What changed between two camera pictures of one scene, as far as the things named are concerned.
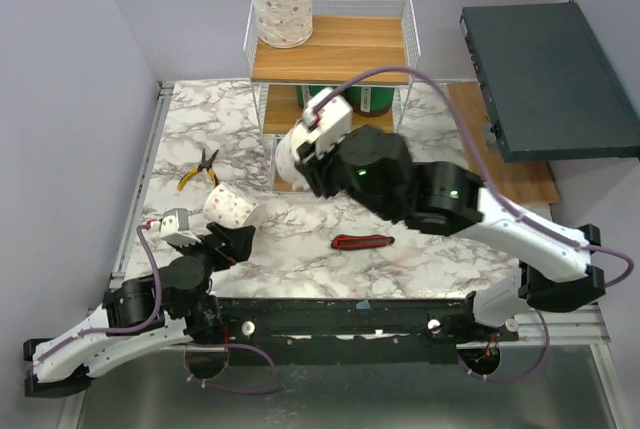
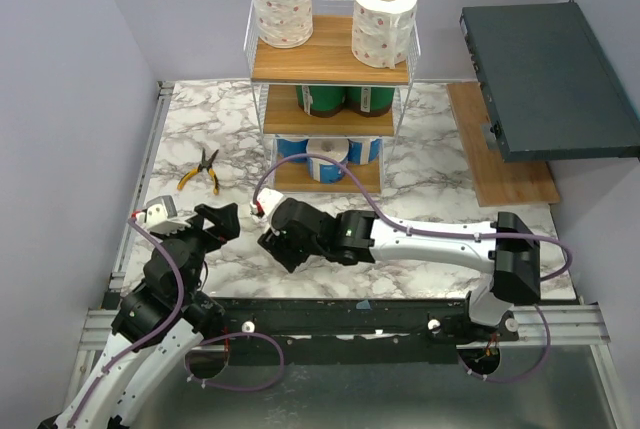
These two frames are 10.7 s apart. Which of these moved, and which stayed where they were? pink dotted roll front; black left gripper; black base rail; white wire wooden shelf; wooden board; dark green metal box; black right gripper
Moved: black left gripper; pink dotted roll front; black right gripper
Stayed: white wire wooden shelf; black base rail; wooden board; dark green metal box
